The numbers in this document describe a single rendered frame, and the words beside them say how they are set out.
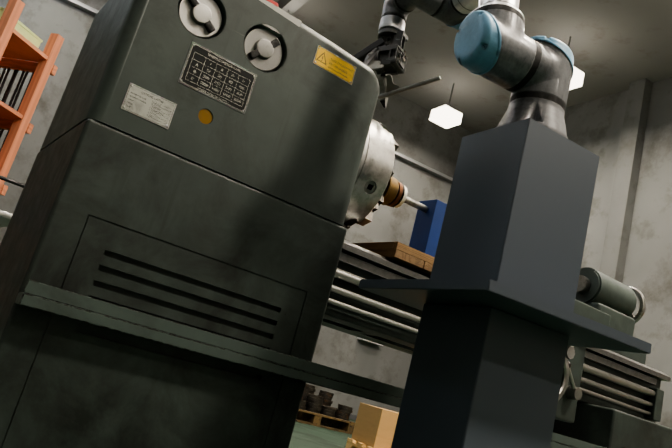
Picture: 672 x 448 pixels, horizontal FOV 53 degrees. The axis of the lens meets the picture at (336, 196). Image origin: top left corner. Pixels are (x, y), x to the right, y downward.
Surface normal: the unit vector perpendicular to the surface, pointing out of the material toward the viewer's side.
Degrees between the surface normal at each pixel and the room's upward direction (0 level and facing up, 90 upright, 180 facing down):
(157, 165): 90
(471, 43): 97
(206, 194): 90
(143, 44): 90
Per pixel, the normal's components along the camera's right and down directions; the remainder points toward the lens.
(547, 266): 0.48, -0.11
